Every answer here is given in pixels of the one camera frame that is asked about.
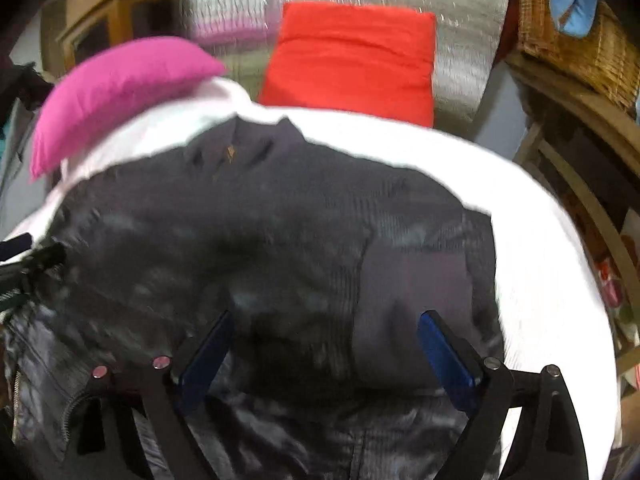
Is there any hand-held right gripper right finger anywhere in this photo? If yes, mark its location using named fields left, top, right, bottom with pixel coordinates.
left=417, top=310, right=589, bottom=480

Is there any black quilted jacket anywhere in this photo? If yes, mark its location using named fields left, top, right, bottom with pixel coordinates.
left=0, top=116, right=506, bottom=480

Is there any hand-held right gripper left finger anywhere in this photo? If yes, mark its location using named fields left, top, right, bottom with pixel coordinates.
left=70, top=310, right=236, bottom=480

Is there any white textured blanket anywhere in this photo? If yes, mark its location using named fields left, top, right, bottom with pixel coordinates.
left=0, top=76, right=623, bottom=480

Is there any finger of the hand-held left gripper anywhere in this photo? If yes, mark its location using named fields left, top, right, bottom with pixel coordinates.
left=0, top=234, right=67, bottom=286

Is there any wooden shelf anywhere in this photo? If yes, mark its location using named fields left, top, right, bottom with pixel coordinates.
left=502, top=50, right=640, bottom=391

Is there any light blue cloth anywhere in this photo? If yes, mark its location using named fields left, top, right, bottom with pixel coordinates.
left=550, top=0, right=598, bottom=38

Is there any wooden cabinet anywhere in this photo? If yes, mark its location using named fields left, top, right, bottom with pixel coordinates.
left=55, top=0, right=188, bottom=68

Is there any red pillow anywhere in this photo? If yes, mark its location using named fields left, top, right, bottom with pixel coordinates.
left=257, top=1, right=437, bottom=128

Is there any black garment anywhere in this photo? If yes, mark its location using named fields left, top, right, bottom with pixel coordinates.
left=0, top=62, right=53, bottom=111

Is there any pink pillow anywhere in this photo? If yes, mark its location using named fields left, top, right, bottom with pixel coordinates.
left=29, top=36, right=228, bottom=181

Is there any grey coat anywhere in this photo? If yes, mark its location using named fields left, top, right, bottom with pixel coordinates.
left=0, top=95, right=41, bottom=211

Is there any wicker basket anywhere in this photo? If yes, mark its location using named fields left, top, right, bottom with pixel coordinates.
left=515, top=0, right=640, bottom=111

